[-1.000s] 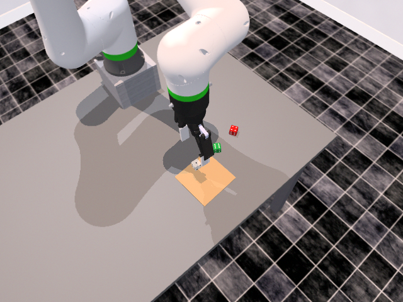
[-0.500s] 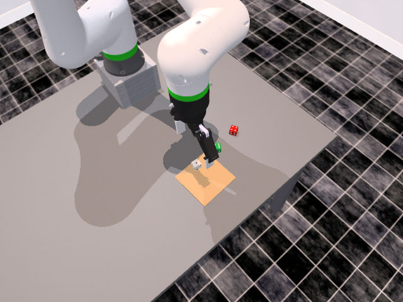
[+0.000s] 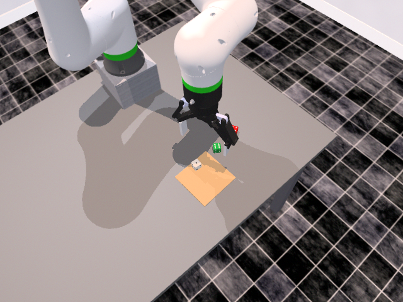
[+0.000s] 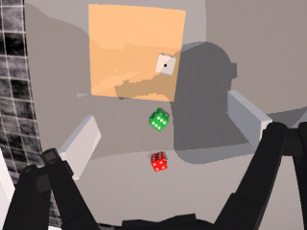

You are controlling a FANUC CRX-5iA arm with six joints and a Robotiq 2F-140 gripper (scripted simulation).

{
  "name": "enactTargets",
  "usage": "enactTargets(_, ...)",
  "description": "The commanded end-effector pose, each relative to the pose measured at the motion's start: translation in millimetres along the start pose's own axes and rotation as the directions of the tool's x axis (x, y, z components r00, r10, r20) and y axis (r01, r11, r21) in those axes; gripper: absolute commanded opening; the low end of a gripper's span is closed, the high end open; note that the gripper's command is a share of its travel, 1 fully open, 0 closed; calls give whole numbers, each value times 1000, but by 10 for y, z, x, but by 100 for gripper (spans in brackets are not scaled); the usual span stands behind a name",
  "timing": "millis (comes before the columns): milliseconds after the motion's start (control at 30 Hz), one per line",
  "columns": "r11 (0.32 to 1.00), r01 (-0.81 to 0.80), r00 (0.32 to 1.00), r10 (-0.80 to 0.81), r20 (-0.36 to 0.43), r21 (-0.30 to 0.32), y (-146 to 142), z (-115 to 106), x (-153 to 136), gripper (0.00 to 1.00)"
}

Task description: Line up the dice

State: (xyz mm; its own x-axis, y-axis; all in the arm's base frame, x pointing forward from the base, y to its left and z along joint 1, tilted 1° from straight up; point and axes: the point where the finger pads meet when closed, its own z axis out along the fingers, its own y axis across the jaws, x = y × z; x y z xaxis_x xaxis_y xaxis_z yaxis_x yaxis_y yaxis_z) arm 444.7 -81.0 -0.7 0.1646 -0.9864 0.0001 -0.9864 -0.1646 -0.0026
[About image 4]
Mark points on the orange flat mat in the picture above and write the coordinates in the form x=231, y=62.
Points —
x=124, y=43

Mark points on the red die with white pips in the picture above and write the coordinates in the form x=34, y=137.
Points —
x=159, y=161

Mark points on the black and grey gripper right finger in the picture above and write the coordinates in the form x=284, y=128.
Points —
x=245, y=209

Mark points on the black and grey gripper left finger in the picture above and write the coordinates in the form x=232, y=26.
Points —
x=30, y=205

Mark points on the green die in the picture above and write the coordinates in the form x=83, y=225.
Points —
x=159, y=119

